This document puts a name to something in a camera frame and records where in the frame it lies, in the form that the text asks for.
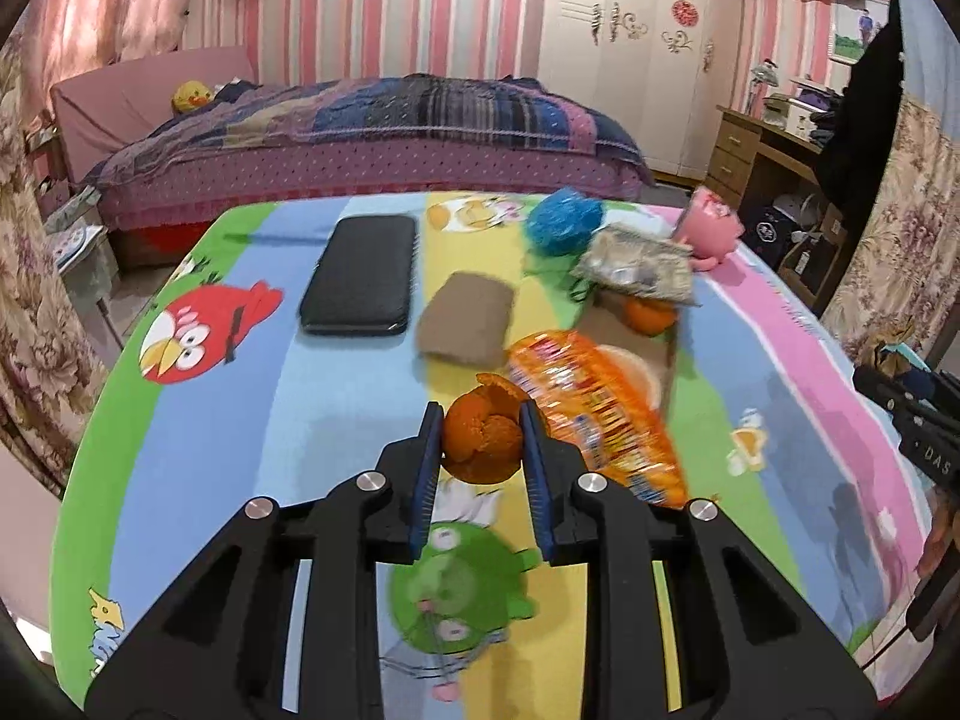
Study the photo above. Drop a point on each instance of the orange snack packet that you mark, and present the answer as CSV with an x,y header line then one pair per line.
x,y
600,405

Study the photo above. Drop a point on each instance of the desk lamp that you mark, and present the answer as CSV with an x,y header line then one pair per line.
x,y
763,82

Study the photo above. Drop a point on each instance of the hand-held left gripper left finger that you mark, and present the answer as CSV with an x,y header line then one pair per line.
x,y
424,480

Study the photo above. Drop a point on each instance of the floral curtain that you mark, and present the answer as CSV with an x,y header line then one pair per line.
x,y
900,255
37,300

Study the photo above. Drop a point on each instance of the small side table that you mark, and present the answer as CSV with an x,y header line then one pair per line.
x,y
79,255

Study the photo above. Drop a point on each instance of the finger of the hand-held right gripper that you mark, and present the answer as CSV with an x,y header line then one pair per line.
x,y
881,386

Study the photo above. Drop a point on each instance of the white wardrobe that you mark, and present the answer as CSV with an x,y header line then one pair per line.
x,y
645,67

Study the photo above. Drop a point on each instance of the blue mesh scrub ball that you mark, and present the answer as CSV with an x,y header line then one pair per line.
x,y
562,219

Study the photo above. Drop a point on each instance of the black phone case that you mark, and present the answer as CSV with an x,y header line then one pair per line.
x,y
360,277

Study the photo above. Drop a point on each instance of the tangerine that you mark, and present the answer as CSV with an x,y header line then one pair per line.
x,y
649,317

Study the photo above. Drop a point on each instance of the white printer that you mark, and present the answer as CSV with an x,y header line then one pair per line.
x,y
787,116

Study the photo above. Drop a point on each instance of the black bag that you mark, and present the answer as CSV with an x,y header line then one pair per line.
x,y
766,232

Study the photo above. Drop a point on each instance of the plaid quilt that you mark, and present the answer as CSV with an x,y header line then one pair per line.
x,y
420,116

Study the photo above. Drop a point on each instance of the brown cardboard piece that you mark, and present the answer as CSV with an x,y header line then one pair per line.
x,y
600,326

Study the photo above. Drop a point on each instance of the yellow duck plush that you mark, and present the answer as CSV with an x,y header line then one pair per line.
x,y
191,97

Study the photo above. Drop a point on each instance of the small framed photo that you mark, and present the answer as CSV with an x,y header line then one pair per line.
x,y
851,30

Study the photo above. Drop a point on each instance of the brown phone case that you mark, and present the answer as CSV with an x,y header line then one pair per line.
x,y
465,319

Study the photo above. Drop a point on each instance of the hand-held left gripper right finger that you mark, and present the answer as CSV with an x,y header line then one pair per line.
x,y
536,480

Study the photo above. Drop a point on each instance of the beige printed snack packet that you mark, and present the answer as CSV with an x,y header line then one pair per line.
x,y
637,266

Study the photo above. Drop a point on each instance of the pink pig toy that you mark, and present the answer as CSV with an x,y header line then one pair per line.
x,y
709,229

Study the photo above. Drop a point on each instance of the wooden desk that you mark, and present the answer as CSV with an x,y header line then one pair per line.
x,y
739,146

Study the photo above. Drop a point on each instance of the cartoon printed blanket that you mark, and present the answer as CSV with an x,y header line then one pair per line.
x,y
300,405

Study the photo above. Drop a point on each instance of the dark hanging coat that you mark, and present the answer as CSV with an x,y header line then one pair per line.
x,y
862,127

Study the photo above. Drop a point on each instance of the pink bed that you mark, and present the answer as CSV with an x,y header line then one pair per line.
x,y
112,105

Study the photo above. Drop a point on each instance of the pink striped curtain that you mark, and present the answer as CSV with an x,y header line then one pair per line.
x,y
97,7

